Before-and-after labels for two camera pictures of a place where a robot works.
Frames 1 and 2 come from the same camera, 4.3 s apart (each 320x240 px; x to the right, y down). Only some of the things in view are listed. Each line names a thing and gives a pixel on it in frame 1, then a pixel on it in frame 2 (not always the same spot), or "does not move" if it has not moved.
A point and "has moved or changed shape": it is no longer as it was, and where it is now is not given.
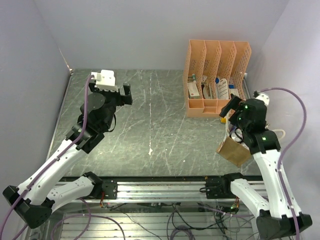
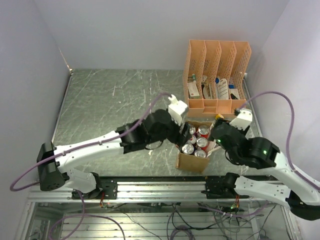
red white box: (193, 92) does not move
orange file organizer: (214, 70) does not move
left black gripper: (121, 99) -> (178, 138)
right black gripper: (234, 103) -> (219, 121)
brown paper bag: (232, 151) has moved or changed shape
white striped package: (223, 89) does not move
